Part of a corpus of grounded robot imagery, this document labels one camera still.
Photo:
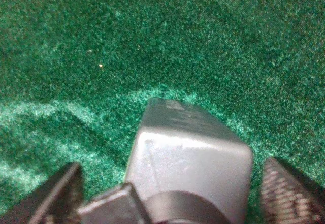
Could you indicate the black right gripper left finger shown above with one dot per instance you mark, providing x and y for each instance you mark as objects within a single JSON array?
[{"x": 56, "y": 201}]

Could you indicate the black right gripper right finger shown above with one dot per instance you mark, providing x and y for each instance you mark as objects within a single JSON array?
[{"x": 288, "y": 195}]

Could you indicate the grey pump soap bottle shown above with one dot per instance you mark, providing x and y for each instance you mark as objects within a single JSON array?
[{"x": 185, "y": 167}]

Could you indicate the green velvet table cloth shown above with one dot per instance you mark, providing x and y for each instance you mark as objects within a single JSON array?
[{"x": 76, "y": 76}]

